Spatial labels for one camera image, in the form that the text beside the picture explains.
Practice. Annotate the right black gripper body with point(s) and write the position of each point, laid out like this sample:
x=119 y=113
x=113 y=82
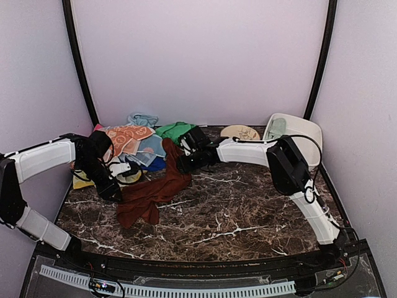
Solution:
x=198 y=162

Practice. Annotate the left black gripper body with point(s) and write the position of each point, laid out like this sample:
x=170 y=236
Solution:
x=90 y=169

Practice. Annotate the dark red towel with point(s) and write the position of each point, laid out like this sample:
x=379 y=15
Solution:
x=140 y=200

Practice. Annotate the mint green panda towel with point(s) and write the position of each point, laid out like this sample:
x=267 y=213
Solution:
x=276 y=129

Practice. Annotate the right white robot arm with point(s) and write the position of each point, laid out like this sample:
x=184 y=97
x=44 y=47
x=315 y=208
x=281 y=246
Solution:
x=289 y=171

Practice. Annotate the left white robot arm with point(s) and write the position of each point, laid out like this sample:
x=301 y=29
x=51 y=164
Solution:
x=19 y=166

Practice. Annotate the white yellow patterned towel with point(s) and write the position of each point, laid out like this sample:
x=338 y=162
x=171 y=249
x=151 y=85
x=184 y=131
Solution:
x=81 y=180

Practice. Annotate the bright green towel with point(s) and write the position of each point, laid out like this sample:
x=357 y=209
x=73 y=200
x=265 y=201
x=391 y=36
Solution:
x=174 y=131

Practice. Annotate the orange pink patterned towel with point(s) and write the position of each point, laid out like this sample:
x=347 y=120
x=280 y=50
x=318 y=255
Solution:
x=126 y=138

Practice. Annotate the royal blue towel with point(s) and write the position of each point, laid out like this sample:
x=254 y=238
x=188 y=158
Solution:
x=156 y=165

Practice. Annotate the blue orange patterned towel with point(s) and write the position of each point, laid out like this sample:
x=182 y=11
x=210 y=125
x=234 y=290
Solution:
x=149 y=149

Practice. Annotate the beige bird ceramic plate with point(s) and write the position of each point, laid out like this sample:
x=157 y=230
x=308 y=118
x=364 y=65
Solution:
x=241 y=132

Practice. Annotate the light blue towel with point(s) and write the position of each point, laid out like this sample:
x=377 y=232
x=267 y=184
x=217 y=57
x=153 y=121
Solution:
x=138 y=119

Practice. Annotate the white plastic tub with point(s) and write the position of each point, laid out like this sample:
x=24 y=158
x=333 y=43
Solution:
x=306 y=134

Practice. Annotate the small green circuit board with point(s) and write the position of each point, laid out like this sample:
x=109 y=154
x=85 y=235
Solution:
x=101 y=286

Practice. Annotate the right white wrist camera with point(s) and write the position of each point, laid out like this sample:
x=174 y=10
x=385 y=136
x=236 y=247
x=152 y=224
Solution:
x=185 y=147

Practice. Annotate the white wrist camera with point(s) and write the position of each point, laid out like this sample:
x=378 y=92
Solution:
x=185 y=147
x=117 y=168

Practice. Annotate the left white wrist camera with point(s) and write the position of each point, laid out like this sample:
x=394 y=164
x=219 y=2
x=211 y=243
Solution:
x=117 y=168

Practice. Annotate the white slotted cable duct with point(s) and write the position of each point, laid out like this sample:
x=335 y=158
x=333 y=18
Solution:
x=152 y=287

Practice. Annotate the black front table rail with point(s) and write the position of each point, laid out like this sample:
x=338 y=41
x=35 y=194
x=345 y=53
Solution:
x=125 y=268

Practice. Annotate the left black frame post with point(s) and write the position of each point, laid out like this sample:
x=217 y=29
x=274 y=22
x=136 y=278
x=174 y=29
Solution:
x=78 y=62

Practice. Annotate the black frame post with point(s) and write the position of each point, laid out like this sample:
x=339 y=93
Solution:
x=78 y=62
x=322 y=60

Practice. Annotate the right black frame post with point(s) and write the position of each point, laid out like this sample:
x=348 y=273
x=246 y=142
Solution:
x=322 y=60

